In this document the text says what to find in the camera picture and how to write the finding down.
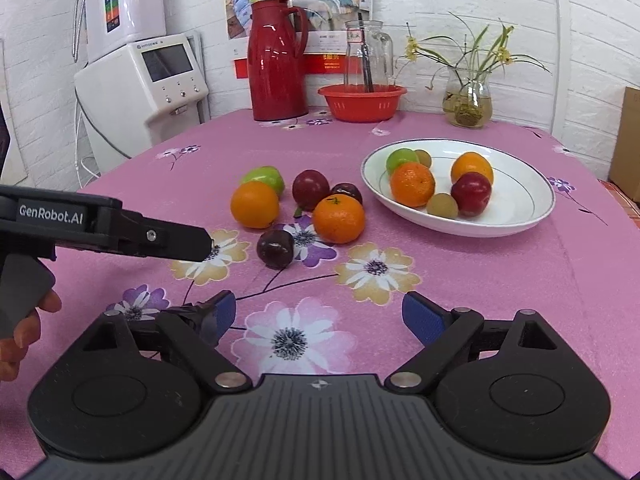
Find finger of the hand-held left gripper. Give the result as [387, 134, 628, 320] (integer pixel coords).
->
[106, 210, 213, 262]

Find dark utensil in pitcher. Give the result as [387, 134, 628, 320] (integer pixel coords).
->
[356, 11, 375, 93]

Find green plant with yellow flowers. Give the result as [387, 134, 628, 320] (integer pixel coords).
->
[392, 11, 552, 93]

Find white wall pipe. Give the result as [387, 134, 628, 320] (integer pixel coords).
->
[547, 0, 573, 136]

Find plaid cloth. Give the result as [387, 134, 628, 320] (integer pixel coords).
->
[597, 178, 640, 206]

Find glass pitcher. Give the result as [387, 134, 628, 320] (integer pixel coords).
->
[343, 20, 394, 92]

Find white appliance with screen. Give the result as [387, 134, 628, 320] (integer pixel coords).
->
[74, 33, 210, 175]

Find cardboard box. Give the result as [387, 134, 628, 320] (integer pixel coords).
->
[608, 86, 640, 188]

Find mandarin with green stem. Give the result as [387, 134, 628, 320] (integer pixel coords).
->
[313, 194, 366, 245]

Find dark purple plum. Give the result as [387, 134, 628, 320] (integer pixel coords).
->
[256, 229, 295, 270]
[330, 182, 364, 206]

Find white plate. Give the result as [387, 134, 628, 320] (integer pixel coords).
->
[361, 139, 557, 238]

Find red thermos jug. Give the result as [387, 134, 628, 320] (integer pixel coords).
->
[246, 0, 312, 122]

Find large smooth orange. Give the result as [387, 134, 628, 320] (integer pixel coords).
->
[450, 151, 495, 186]

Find glass vase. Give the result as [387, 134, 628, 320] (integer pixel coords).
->
[442, 66, 493, 129]

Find bumpy mandarin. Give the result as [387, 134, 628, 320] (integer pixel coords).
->
[389, 162, 436, 208]

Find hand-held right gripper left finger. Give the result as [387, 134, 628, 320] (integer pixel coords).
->
[82, 290, 253, 393]

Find person's left hand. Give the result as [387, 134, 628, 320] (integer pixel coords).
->
[0, 291, 62, 383]

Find pink floral tablecloth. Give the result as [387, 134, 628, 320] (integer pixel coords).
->
[0, 107, 640, 480]

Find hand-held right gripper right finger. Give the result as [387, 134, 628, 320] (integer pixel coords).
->
[385, 291, 558, 392]

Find grey hose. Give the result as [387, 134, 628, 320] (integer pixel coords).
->
[72, 0, 93, 63]

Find red apple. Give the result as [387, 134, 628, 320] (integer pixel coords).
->
[450, 171, 493, 217]

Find red plastic basket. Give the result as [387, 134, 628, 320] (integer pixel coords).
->
[317, 84, 408, 123]

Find white water purifier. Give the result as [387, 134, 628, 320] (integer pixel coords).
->
[85, 0, 167, 63]

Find red plum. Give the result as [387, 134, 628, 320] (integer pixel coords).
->
[292, 169, 331, 211]

